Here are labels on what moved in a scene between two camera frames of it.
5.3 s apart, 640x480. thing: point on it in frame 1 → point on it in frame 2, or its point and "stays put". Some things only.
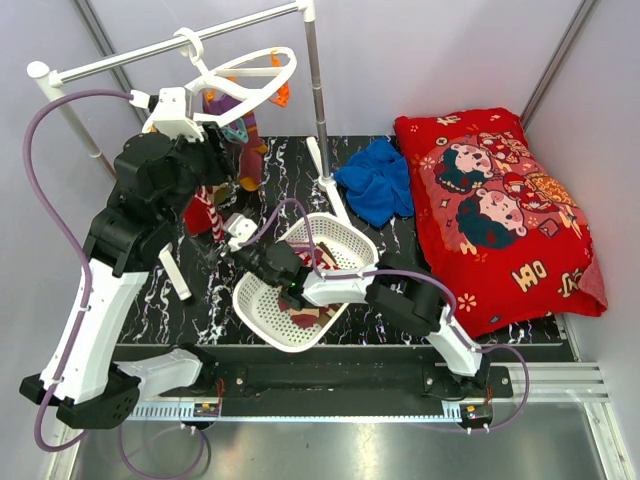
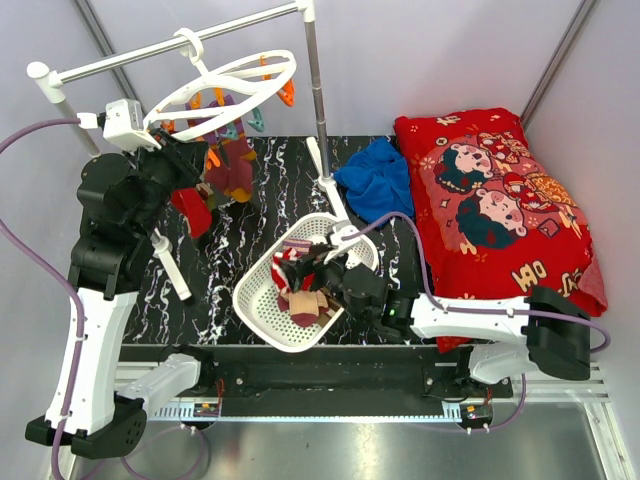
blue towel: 377,182 stays put
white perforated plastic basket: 256,300 stays put
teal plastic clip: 237,131 → 258,123
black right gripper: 224,253 → 305,264
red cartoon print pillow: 494,222 stays put
